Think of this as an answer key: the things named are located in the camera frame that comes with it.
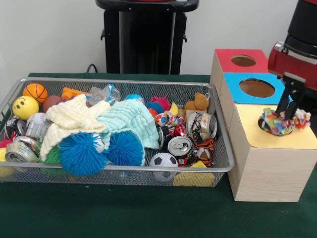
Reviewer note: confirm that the crushed red soda can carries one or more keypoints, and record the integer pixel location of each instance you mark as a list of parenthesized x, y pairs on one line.
[(180, 148)]

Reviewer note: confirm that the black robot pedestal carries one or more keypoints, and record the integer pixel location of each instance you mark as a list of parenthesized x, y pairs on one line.
[(148, 37)]

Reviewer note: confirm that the metal mesh bin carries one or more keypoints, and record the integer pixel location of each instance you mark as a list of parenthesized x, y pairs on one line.
[(148, 177)]

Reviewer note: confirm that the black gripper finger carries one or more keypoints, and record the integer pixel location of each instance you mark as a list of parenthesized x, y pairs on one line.
[(283, 98), (293, 104)]

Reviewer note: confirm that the crushed silver soda can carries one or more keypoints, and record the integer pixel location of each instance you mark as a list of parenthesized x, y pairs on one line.
[(201, 125)]

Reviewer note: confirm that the dark green table cloth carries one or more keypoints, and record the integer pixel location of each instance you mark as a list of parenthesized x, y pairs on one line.
[(310, 99), (148, 213)]

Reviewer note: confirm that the yellow smiley ball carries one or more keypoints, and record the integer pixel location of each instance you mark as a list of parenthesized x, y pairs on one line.
[(24, 107)]

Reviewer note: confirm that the wooden box with three holes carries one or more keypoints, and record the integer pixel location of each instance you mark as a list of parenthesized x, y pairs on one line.
[(267, 178)]

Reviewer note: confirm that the black and white soccer ball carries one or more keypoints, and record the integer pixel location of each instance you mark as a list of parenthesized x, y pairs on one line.
[(164, 161)]

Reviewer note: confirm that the mint knitted cloth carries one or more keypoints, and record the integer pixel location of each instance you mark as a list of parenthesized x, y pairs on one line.
[(133, 121)]

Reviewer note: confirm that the orange toy basketball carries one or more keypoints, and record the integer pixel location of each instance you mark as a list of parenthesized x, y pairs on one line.
[(36, 93)]

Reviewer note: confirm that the blue fuzzy ball with eye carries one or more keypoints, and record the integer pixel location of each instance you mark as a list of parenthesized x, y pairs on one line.
[(81, 153)]

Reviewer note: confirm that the colourful patchwork cloth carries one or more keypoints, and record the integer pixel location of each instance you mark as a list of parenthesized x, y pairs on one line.
[(275, 124)]

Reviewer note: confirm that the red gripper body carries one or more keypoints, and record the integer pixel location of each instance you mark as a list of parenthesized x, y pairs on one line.
[(282, 64)]

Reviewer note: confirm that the brown teddy bear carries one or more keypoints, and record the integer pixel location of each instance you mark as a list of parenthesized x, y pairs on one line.
[(198, 102)]

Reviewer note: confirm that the blue spiky ball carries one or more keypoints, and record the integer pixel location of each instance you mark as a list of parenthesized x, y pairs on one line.
[(126, 148)]

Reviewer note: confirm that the cream knitted cloth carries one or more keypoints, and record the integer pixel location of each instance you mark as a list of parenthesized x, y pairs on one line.
[(69, 119)]

